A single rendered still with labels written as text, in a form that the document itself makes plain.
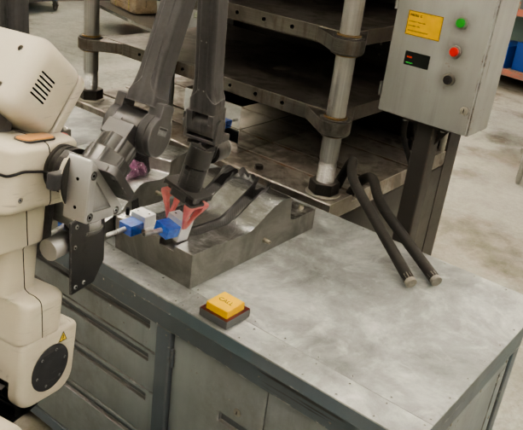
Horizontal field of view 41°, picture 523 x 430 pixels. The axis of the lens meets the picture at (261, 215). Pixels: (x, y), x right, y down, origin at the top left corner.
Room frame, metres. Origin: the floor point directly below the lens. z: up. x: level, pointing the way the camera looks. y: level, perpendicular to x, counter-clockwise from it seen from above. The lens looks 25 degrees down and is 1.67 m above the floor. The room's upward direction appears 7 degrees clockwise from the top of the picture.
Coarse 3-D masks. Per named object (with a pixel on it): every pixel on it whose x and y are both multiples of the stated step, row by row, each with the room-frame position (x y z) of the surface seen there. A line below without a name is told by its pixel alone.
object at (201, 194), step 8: (184, 168) 1.45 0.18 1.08; (192, 168) 1.44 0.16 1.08; (168, 176) 1.48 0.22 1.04; (176, 176) 1.49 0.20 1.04; (184, 176) 1.44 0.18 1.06; (192, 176) 1.44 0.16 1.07; (200, 176) 1.44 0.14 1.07; (176, 184) 1.45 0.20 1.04; (184, 184) 1.44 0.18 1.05; (192, 184) 1.44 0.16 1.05; (200, 184) 1.45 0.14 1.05; (184, 192) 1.43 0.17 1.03; (192, 192) 1.44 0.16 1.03; (200, 192) 1.46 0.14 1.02; (208, 192) 1.47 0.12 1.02; (192, 200) 1.42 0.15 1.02; (208, 200) 1.45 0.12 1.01
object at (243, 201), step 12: (228, 168) 1.81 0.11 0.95; (216, 180) 1.77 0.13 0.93; (228, 180) 1.76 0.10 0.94; (252, 180) 1.77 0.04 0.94; (216, 192) 1.72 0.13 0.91; (252, 192) 1.73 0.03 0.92; (240, 204) 1.67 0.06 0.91; (156, 216) 1.59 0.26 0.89; (228, 216) 1.64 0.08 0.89; (192, 228) 1.54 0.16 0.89; (204, 228) 1.56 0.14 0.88; (216, 228) 1.56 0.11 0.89
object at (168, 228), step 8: (168, 216) 1.47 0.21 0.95; (176, 216) 1.47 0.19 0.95; (160, 224) 1.43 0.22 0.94; (168, 224) 1.44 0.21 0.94; (176, 224) 1.45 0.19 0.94; (192, 224) 1.48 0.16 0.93; (144, 232) 1.38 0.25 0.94; (152, 232) 1.40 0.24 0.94; (160, 232) 1.42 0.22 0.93; (168, 232) 1.42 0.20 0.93; (176, 232) 1.44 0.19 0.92; (184, 232) 1.46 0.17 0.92; (176, 240) 1.45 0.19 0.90; (184, 240) 1.47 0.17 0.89
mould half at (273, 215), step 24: (216, 168) 1.84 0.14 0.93; (240, 192) 1.71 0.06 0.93; (264, 192) 1.71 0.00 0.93; (120, 216) 1.55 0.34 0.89; (216, 216) 1.63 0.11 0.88; (240, 216) 1.63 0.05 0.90; (264, 216) 1.62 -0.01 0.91; (288, 216) 1.70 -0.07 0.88; (312, 216) 1.80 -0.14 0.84; (120, 240) 1.54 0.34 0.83; (144, 240) 1.49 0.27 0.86; (192, 240) 1.48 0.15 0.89; (216, 240) 1.50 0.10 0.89; (240, 240) 1.54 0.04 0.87; (168, 264) 1.45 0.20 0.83; (192, 264) 1.40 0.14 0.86; (216, 264) 1.47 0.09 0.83
